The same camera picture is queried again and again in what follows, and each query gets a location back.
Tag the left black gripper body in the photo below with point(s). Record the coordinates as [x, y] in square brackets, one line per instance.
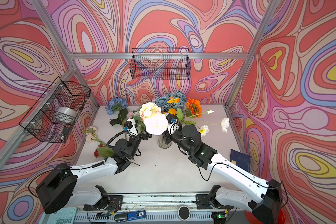
[133, 143]

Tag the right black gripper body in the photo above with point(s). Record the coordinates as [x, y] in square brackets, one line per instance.
[176, 137]

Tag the white flower spray stem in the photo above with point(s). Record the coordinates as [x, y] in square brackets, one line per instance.
[204, 129]

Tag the clear ribbed glass vase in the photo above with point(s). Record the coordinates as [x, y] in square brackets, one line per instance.
[164, 142]

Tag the orange gerbera flower stem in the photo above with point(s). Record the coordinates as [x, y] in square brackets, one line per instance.
[191, 110]

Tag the yellow orange poppy stem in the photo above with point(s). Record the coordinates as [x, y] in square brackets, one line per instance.
[173, 104]

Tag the dusty blue rose bunch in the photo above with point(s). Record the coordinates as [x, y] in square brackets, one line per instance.
[162, 101]

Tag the blue hydrangea flower stem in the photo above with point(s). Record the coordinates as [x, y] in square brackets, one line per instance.
[120, 106]

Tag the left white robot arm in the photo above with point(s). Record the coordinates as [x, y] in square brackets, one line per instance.
[60, 187]

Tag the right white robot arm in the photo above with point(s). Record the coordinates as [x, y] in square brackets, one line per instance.
[256, 195]

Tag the red flower stem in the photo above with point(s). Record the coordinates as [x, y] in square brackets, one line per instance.
[100, 151]

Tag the pale pink rose stem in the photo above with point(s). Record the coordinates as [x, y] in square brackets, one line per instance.
[91, 135]

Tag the dark blue book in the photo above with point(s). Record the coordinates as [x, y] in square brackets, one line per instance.
[240, 159]

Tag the blue black handheld device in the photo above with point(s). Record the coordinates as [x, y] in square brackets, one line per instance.
[129, 216]

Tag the silver tape roll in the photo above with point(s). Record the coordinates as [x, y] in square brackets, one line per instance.
[65, 115]

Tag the round pink black speaker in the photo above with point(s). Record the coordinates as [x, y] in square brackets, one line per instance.
[184, 213]

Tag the light blue calculator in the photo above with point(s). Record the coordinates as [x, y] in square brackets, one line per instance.
[63, 216]

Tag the red cup with markers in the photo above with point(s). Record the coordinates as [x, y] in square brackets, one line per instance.
[253, 220]

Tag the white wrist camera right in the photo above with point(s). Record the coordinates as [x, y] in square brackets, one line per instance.
[172, 122]

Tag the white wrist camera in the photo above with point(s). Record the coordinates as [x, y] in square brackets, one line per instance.
[172, 122]
[130, 128]

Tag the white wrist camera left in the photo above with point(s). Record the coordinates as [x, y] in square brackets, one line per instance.
[130, 128]

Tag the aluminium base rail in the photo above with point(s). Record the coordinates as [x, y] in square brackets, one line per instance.
[150, 201]

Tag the black wire basket back wall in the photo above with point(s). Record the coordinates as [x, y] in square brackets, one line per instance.
[154, 63]

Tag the black wire basket wall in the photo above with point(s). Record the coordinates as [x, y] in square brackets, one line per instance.
[41, 124]
[154, 63]

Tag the black wire basket left wall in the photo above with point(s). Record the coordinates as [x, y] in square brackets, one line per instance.
[41, 124]

